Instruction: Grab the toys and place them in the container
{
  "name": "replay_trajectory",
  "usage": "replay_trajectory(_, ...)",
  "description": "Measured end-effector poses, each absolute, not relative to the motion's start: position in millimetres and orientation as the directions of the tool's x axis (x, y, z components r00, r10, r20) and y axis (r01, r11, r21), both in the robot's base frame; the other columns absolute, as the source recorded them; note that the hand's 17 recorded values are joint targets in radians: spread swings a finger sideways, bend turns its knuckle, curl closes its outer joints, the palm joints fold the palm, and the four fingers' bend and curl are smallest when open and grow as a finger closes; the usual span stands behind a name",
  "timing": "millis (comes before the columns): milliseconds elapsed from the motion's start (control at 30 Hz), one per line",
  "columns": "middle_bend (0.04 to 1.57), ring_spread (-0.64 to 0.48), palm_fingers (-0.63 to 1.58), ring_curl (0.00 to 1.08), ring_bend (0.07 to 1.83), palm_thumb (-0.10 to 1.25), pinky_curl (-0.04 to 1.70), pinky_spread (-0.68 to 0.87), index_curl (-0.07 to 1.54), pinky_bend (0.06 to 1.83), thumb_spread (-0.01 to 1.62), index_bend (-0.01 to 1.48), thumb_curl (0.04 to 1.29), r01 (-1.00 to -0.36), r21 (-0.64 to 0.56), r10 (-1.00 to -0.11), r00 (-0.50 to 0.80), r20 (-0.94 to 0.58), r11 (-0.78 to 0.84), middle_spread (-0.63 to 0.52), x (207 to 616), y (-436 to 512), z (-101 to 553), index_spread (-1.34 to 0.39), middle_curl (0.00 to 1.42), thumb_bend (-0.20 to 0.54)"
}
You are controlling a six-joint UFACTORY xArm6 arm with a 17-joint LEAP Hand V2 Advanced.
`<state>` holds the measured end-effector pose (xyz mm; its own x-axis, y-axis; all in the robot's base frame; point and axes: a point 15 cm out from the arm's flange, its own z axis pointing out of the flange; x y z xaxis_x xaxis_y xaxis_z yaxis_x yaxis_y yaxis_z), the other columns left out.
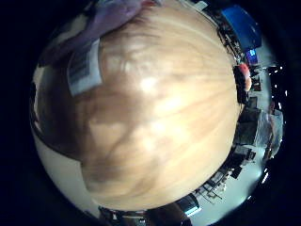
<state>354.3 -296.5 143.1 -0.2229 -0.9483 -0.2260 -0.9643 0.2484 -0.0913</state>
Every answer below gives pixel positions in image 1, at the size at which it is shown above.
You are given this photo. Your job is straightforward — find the pink plush toy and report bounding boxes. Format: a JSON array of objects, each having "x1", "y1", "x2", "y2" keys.
[{"x1": 39, "y1": 0, "x2": 158, "y2": 97}]

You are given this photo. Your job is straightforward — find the computer monitor with blue screen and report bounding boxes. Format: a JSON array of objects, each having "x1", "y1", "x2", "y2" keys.
[{"x1": 220, "y1": 4, "x2": 262, "y2": 53}]

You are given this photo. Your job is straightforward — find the red and white object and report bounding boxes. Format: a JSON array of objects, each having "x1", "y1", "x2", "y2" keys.
[{"x1": 238, "y1": 62, "x2": 253, "y2": 92}]

